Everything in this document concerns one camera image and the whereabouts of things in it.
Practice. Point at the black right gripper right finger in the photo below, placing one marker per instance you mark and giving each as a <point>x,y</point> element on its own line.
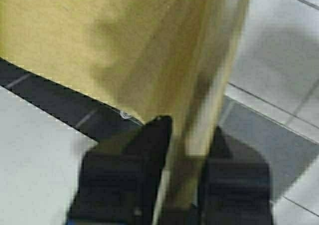
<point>235,185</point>

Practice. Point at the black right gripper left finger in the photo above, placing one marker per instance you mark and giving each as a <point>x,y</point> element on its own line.
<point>119,178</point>

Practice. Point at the yellow wooden chair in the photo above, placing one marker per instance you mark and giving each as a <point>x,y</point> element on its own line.
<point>145,57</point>

